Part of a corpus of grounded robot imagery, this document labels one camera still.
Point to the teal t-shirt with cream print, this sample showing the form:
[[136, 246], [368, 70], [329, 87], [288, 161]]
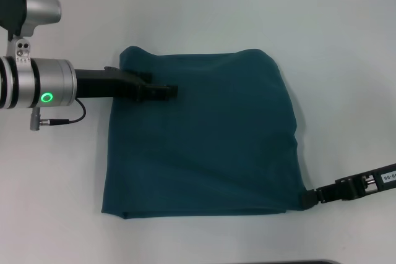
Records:
[[201, 137]]

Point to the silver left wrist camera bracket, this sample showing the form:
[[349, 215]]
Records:
[[21, 49]]

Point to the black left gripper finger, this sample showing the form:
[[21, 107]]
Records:
[[142, 76], [157, 92]]

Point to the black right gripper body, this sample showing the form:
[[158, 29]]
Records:
[[371, 183]]

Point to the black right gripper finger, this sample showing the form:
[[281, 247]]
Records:
[[328, 194]]

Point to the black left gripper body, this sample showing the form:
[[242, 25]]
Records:
[[105, 84]]

